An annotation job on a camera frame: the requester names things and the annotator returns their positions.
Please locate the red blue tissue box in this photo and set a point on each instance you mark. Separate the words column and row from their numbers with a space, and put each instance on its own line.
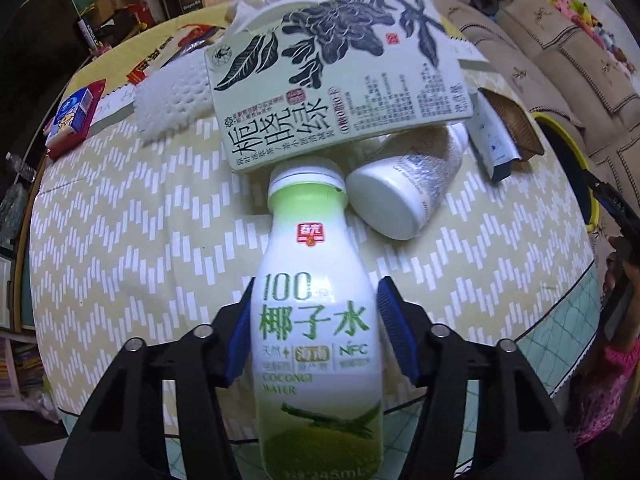
column 71, row 123

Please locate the white blue flat box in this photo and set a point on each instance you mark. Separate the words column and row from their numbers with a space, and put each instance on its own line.
column 491, row 139

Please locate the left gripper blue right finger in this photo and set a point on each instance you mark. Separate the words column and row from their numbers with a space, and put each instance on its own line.
column 400, row 319

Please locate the white plastic bag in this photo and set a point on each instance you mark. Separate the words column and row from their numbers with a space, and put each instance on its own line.
column 253, row 14

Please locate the beige sofa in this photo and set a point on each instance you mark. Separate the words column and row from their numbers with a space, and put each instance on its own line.
column 556, row 67

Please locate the green coconut water bottle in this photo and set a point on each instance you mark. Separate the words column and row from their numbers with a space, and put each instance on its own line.
column 316, row 344

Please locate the green tea carton box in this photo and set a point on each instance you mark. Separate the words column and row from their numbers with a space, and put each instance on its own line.
column 335, row 72

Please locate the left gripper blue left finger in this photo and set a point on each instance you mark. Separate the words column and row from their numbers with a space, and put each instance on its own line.
column 237, row 331

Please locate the patterned table cloth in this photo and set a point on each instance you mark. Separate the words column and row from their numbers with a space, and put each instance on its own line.
column 130, row 239

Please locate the brown plastic food tray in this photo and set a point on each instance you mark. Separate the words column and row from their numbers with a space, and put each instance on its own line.
column 517, row 123

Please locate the white plastic jar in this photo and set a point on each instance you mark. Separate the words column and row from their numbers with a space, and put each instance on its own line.
column 398, row 189

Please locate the white foam fruit net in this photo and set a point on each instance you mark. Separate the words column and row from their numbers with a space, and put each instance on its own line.
column 173, row 98

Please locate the yellow rimmed dark trash bin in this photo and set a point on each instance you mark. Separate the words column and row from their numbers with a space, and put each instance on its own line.
column 558, row 132

